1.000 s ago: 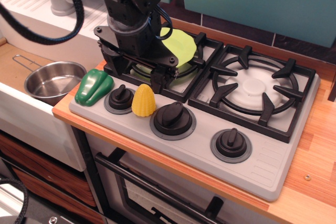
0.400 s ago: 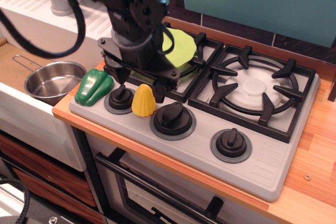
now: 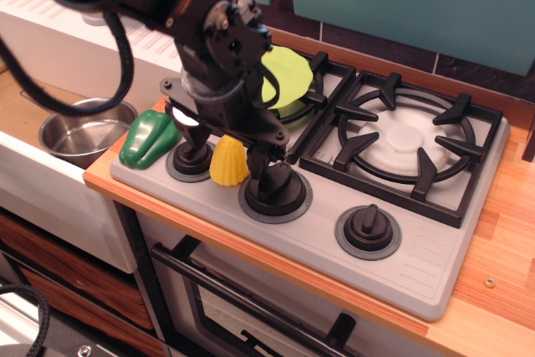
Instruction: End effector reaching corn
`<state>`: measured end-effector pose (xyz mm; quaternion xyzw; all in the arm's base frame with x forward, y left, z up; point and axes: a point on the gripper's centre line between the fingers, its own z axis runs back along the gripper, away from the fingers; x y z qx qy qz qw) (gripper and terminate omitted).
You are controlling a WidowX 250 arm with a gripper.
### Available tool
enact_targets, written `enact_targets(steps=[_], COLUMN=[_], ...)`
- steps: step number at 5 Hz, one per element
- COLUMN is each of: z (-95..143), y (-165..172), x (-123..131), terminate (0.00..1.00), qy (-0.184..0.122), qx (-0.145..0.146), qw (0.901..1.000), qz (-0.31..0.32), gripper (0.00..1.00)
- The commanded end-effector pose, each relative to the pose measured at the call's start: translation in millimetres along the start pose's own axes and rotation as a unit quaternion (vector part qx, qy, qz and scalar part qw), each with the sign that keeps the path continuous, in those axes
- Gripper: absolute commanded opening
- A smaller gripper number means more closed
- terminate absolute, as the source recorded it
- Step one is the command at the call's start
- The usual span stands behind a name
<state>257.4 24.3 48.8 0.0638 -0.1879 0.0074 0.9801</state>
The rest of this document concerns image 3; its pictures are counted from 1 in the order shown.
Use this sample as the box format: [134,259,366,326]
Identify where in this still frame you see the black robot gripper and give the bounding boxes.
[160,69,289,181]

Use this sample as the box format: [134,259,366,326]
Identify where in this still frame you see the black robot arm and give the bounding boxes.
[54,0,289,180]

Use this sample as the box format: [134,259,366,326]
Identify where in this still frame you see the yellow toy corn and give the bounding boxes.
[209,135,249,186]

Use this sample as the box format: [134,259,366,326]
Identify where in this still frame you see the left black stove knob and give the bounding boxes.
[166,142,215,183]

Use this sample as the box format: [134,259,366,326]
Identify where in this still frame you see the black stove knob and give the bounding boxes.
[166,142,215,183]
[238,162,313,224]
[334,204,401,261]

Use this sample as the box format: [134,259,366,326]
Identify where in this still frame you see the middle black stove knob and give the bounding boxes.
[238,162,313,224]

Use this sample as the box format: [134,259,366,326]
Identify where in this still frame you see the green toy bell pepper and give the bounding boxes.
[119,110,181,170]

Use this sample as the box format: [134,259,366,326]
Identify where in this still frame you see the light green plastic plate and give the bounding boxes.
[262,46,313,110]

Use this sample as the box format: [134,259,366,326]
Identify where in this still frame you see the left black burner grate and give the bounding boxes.
[269,49,356,164]

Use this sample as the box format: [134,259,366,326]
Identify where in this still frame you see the black burner grate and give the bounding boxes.
[269,49,356,164]
[299,72,510,228]

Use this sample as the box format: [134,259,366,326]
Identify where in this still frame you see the stainless steel pot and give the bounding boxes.
[34,101,138,169]

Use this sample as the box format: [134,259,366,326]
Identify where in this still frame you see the right black stove knob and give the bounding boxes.
[334,204,401,261]

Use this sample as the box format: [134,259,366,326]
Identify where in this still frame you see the white right burner disc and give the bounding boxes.
[358,107,450,176]

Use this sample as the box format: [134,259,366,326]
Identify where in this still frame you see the white toy sink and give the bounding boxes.
[1,0,182,273]

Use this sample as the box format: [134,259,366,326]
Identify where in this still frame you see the grey toy faucet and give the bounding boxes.
[81,13,106,27]

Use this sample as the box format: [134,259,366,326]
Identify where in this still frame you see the right black burner grate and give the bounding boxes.
[299,72,510,228]

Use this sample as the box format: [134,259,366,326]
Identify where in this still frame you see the wooden drawer front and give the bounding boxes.
[1,209,166,356]

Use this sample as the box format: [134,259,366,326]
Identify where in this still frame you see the grey toy stove top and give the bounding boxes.
[109,33,512,322]

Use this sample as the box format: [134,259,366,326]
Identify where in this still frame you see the teal cabinet box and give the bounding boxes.
[293,0,534,75]

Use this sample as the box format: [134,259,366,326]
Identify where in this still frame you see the black oven door handle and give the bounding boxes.
[150,236,355,356]

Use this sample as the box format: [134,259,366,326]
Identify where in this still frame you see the black braided cable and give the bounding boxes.
[0,9,135,118]

